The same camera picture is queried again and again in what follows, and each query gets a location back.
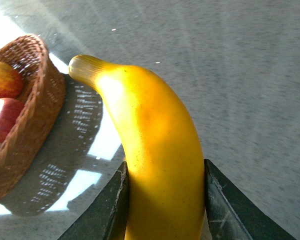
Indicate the red apple in basket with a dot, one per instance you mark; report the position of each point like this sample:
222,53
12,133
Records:
11,81

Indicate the yellow banana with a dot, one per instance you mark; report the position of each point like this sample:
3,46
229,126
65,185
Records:
162,149

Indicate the red yellow apple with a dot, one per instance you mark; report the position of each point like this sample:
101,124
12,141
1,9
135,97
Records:
10,110

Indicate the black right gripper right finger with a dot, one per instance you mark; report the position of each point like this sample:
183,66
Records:
231,215

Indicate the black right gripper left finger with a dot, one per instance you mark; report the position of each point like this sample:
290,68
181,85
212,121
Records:
106,217

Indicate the left brown wicker basket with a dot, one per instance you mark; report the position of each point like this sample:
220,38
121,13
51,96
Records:
43,96

